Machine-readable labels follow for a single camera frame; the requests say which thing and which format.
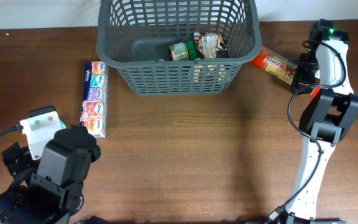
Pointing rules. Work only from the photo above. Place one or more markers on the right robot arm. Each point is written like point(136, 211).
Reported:
point(325, 121)

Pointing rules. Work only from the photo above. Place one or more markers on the grey plastic basket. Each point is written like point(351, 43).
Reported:
point(134, 37)

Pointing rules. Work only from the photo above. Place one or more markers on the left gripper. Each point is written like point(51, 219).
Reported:
point(79, 127)

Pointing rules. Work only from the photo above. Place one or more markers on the green lid glass jar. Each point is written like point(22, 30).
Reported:
point(182, 51)

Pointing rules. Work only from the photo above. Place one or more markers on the orange spaghetti packet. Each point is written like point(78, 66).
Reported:
point(275, 64)

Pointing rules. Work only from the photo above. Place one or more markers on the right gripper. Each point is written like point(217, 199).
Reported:
point(309, 79)

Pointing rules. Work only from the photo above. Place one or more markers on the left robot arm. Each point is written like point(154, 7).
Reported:
point(49, 189)

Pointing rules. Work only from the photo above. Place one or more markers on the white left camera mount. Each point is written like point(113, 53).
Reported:
point(39, 130)

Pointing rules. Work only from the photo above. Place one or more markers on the beige snack bag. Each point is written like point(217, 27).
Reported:
point(209, 45)

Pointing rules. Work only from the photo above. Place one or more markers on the crumpled mint green packet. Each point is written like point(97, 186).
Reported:
point(63, 125)

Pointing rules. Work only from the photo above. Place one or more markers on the colourful tissue pack box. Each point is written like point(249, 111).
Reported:
point(95, 98)

